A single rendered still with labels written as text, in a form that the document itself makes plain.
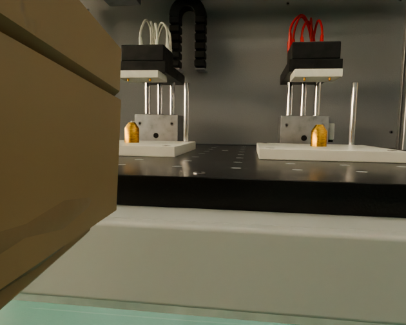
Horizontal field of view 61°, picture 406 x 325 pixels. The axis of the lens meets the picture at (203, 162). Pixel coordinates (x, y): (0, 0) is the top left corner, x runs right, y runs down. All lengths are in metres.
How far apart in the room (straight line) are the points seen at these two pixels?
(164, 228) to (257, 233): 0.05
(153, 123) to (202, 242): 0.41
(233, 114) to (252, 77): 0.08
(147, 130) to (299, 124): 0.25
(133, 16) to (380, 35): 0.48
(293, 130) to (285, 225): 0.38
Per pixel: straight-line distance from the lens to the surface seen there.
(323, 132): 0.45
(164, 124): 0.59
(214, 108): 0.70
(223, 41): 0.72
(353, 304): 0.22
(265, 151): 0.37
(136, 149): 0.39
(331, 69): 0.49
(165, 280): 0.21
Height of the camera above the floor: 0.80
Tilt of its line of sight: 6 degrees down
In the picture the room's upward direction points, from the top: 1 degrees clockwise
